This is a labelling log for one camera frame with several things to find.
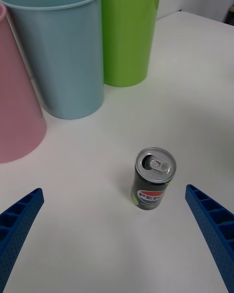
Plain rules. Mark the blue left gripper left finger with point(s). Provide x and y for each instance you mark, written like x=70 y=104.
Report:
x=17 y=227

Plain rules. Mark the pale blue plastic bin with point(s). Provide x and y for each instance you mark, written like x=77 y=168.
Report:
x=63 y=53

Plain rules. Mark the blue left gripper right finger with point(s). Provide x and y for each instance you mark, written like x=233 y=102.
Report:
x=214 y=227

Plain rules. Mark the green plastic bin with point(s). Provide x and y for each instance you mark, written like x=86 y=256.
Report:
x=126 y=41

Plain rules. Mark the pink plastic bin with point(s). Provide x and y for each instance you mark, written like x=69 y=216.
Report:
x=14 y=102

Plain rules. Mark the black drink can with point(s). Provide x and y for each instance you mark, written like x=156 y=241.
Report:
x=151 y=190

